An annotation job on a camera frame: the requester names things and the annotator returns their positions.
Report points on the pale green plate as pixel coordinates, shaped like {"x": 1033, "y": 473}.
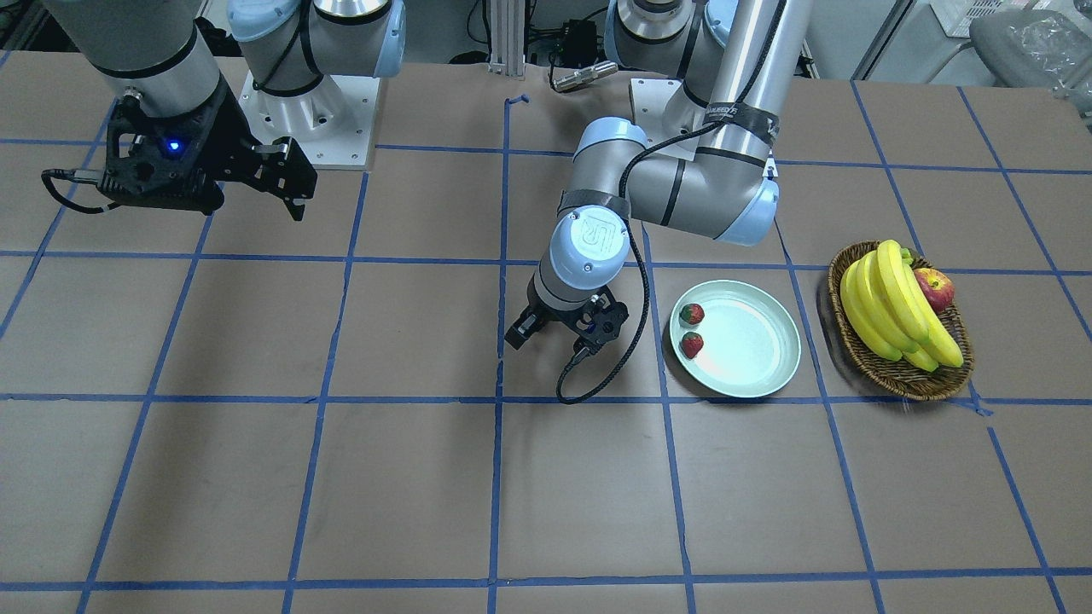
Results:
{"x": 752, "y": 345}

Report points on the woven wicker basket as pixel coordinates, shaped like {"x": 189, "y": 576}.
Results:
{"x": 897, "y": 380}

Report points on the yellow banana bunch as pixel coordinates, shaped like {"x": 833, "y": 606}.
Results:
{"x": 882, "y": 309}

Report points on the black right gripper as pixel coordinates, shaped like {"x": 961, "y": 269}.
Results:
{"x": 229, "y": 128}

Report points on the red yellow apple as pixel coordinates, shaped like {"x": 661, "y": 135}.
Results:
{"x": 938, "y": 289}

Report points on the aluminium frame post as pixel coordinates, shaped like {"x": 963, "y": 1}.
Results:
{"x": 507, "y": 38}

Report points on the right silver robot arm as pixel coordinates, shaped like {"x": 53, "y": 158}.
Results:
{"x": 290, "y": 46}

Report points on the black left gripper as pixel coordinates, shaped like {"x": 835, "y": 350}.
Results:
{"x": 549, "y": 312}

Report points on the red strawberry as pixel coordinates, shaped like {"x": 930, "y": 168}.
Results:
{"x": 691, "y": 315}
{"x": 691, "y": 344}

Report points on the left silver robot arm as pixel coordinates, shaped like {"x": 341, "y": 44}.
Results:
{"x": 698, "y": 162}

